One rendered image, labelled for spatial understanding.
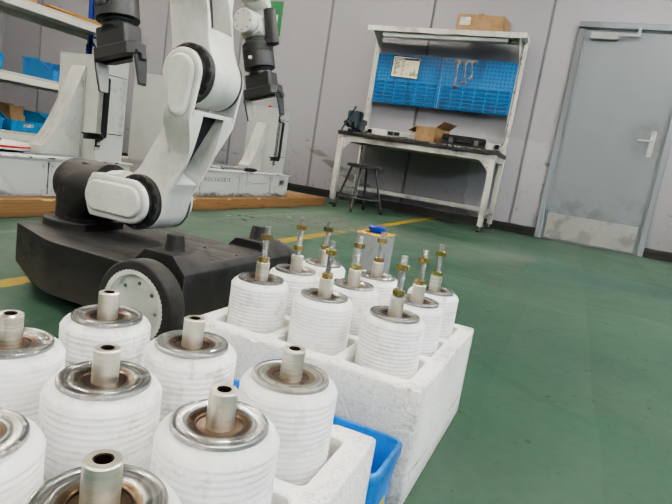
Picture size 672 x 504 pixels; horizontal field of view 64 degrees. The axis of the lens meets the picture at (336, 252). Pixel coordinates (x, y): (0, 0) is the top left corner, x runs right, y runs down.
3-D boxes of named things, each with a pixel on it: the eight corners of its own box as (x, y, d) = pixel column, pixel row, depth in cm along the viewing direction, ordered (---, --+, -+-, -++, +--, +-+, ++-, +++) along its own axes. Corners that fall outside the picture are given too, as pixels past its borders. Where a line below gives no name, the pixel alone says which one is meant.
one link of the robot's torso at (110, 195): (81, 217, 141) (84, 166, 139) (137, 214, 160) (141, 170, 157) (141, 232, 134) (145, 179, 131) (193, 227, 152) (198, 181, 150)
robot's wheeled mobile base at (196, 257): (-30, 279, 137) (-25, 147, 131) (125, 258, 184) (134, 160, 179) (166, 348, 113) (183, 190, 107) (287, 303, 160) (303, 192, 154)
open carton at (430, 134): (420, 143, 580) (423, 122, 576) (453, 147, 556) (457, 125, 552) (406, 140, 556) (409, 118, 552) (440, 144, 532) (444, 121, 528)
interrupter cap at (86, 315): (54, 318, 59) (54, 312, 59) (107, 305, 66) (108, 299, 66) (106, 336, 56) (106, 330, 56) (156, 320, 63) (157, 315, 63)
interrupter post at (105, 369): (82, 384, 45) (85, 347, 45) (104, 375, 47) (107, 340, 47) (104, 392, 44) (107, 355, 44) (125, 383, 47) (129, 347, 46)
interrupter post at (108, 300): (90, 319, 60) (93, 291, 60) (107, 314, 63) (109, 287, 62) (106, 324, 60) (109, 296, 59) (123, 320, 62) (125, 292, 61)
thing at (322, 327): (337, 420, 83) (355, 309, 80) (275, 412, 83) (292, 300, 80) (336, 394, 93) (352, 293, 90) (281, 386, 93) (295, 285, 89)
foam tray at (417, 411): (177, 420, 90) (189, 317, 87) (292, 357, 125) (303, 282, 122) (398, 513, 75) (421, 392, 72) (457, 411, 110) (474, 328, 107)
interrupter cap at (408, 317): (366, 306, 84) (367, 302, 84) (413, 313, 84) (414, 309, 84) (372, 321, 76) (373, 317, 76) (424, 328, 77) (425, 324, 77)
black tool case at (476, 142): (443, 146, 554) (445, 135, 553) (485, 152, 544) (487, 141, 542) (440, 143, 522) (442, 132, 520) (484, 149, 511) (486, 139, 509)
